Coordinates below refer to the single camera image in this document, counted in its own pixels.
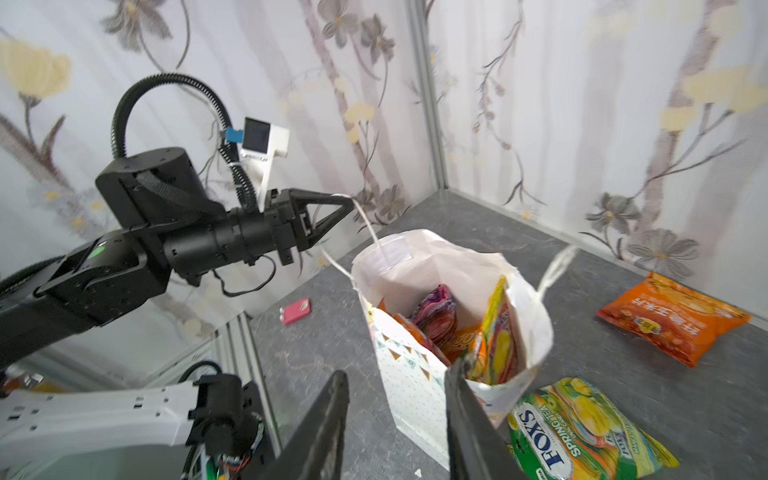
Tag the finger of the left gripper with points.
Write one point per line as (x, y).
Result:
(327, 208)
(321, 227)

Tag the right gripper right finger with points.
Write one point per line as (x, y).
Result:
(476, 450)

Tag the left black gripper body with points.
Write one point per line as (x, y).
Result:
(289, 221)

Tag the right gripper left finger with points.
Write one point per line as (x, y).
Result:
(316, 449)

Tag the white paper bag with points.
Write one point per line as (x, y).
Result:
(395, 274)

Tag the green Fox's candy bag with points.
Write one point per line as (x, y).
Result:
(572, 430)

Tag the purple candy bag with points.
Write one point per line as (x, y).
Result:
(436, 315)

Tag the yellow mango candy bag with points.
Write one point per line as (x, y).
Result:
(461, 342)

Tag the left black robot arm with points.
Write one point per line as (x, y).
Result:
(168, 225)

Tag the pink cartoon sticker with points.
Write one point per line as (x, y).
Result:
(295, 311)

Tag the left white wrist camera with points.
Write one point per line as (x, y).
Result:
(259, 143)

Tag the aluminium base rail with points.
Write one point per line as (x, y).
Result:
(240, 360)

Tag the orange chip bag by wall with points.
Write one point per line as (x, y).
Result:
(677, 320)

